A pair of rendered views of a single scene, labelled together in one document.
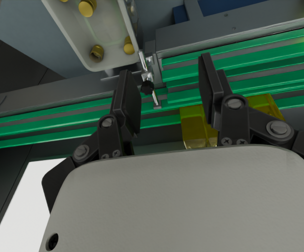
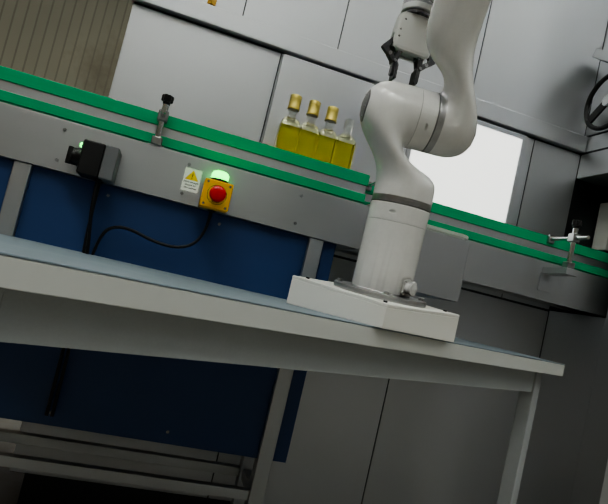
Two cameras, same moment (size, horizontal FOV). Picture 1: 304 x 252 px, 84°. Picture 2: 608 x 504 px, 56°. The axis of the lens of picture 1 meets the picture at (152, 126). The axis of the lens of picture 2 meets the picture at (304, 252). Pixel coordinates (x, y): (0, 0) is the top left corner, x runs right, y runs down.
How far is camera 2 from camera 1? 1.46 m
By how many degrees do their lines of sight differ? 40
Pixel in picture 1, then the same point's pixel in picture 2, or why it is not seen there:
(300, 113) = not seen: hidden behind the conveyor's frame
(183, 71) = (353, 174)
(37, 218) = (482, 156)
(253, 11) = (274, 211)
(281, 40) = (274, 168)
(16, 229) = (500, 153)
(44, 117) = (480, 231)
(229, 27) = (303, 200)
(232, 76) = not seen: hidden behind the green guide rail
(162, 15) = not seen: hidden behind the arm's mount
